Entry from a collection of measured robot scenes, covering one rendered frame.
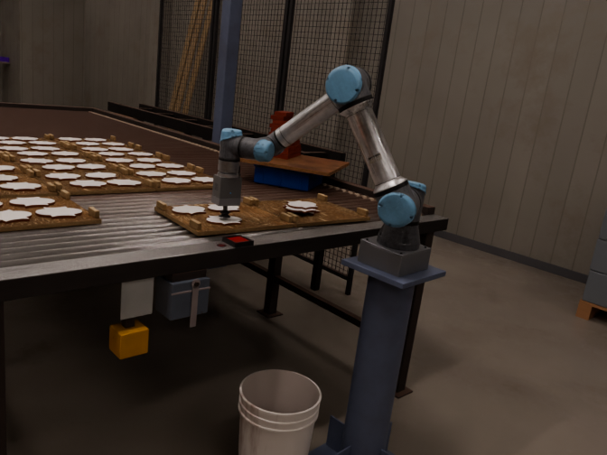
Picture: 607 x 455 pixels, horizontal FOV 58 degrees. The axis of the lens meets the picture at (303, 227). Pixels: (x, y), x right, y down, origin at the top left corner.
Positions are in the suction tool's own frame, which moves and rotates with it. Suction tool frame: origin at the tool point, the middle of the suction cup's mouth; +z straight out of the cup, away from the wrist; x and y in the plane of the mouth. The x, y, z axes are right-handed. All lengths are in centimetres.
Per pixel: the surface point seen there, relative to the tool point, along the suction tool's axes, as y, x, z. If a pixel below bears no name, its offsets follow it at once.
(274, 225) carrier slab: -16.8, 7.7, 1.9
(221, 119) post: -87, -190, -17
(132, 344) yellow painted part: 42, 30, 29
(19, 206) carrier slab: 64, -28, 2
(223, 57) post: -86, -193, -60
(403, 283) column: -38, 57, 9
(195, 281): 22.1, 27.7, 12.4
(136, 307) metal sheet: 40, 27, 19
